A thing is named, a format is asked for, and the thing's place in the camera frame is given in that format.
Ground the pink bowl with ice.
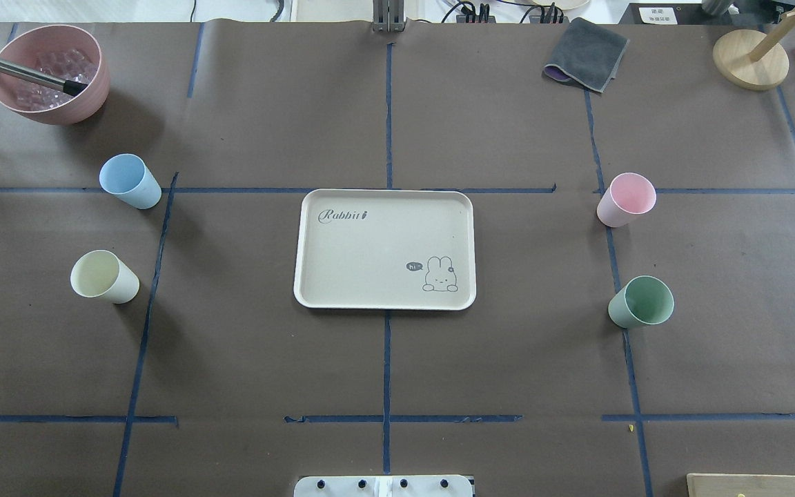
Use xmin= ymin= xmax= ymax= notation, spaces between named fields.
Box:
xmin=0 ymin=25 xmax=110 ymax=125

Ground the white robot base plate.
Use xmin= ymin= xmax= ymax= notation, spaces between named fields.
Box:
xmin=293 ymin=474 xmax=475 ymax=496

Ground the cream rabbit tray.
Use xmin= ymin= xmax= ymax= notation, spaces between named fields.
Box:
xmin=293 ymin=188 xmax=477 ymax=311

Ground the wooden mug tree stand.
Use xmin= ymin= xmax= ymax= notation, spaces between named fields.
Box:
xmin=712 ymin=8 xmax=795 ymax=91

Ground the blue cup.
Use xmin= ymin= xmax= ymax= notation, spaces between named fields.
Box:
xmin=99 ymin=153 xmax=161 ymax=210

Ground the wooden cutting board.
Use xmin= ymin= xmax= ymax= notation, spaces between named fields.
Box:
xmin=687 ymin=473 xmax=795 ymax=497

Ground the pink cup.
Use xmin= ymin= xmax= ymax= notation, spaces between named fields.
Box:
xmin=596 ymin=172 xmax=657 ymax=228

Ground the cream yellow cup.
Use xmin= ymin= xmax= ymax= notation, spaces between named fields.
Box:
xmin=70 ymin=251 xmax=141 ymax=304

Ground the metal scoop handle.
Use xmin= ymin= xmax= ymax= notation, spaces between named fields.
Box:
xmin=0 ymin=59 xmax=89 ymax=97

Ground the grey folded cloth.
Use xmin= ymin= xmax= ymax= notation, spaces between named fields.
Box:
xmin=542 ymin=18 xmax=630 ymax=94

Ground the green cup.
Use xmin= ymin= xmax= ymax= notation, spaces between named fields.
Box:
xmin=608 ymin=275 xmax=675 ymax=329

